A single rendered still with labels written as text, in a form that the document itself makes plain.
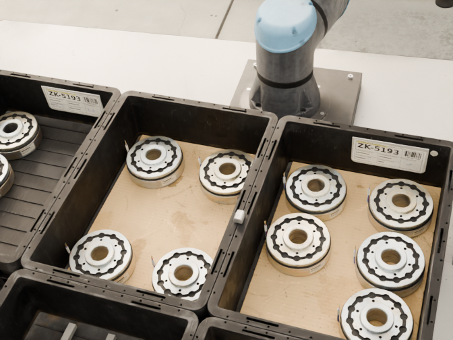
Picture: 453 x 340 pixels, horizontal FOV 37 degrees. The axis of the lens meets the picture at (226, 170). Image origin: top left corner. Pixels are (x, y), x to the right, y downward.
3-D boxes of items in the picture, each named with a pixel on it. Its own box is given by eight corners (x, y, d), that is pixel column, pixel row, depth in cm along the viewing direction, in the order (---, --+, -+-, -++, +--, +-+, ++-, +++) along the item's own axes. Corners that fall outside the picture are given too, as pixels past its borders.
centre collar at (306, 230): (288, 222, 109) (288, 220, 109) (317, 230, 108) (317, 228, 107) (278, 246, 107) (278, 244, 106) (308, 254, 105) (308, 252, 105)
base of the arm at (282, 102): (257, 77, 151) (256, 40, 144) (324, 83, 148) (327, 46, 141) (242, 121, 141) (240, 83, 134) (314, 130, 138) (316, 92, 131)
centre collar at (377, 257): (375, 243, 105) (375, 241, 105) (407, 247, 104) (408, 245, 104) (373, 270, 102) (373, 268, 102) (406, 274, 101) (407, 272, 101)
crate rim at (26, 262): (127, 98, 127) (124, 88, 125) (281, 123, 118) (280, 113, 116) (20, 274, 102) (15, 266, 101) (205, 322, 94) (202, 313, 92)
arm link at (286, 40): (245, 73, 136) (242, 16, 126) (275, 38, 144) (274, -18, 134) (298, 90, 131) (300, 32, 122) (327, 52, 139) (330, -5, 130)
